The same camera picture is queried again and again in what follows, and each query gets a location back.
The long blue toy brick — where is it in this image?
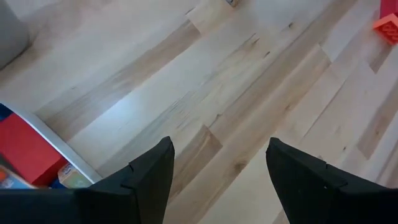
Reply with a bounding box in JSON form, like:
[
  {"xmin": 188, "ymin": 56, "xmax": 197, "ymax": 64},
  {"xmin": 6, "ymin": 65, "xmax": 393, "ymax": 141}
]
[
  {"xmin": 49, "ymin": 178, "xmax": 67, "ymax": 190},
  {"xmin": 0, "ymin": 103, "xmax": 14, "ymax": 123}
]

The white plastic bin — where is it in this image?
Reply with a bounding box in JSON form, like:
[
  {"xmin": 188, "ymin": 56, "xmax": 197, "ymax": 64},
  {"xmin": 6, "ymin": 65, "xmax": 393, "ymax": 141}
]
[{"xmin": 0, "ymin": 100, "xmax": 104, "ymax": 190}]

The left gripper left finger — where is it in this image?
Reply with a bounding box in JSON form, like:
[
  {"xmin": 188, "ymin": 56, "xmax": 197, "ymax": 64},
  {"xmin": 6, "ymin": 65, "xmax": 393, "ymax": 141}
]
[{"xmin": 0, "ymin": 136, "xmax": 175, "ymax": 224}]

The red rectangular block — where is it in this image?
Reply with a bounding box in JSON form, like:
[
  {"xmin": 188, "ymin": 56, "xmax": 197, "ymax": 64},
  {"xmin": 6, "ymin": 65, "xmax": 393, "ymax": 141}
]
[
  {"xmin": 0, "ymin": 113, "xmax": 68, "ymax": 187},
  {"xmin": 379, "ymin": 0, "xmax": 398, "ymax": 19}
]

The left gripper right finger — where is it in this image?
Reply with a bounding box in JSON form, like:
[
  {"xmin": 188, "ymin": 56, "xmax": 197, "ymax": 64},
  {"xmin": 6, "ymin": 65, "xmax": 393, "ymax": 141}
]
[{"xmin": 266, "ymin": 137, "xmax": 398, "ymax": 224}]

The wooden block green label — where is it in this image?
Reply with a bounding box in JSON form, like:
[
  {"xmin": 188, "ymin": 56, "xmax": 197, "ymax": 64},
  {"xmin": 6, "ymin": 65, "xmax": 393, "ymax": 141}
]
[{"xmin": 57, "ymin": 162, "xmax": 93, "ymax": 189}]

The orange toy brick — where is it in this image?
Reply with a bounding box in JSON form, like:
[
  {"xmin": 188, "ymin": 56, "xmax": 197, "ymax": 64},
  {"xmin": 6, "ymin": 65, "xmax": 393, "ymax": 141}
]
[{"xmin": 373, "ymin": 12, "xmax": 398, "ymax": 46}]

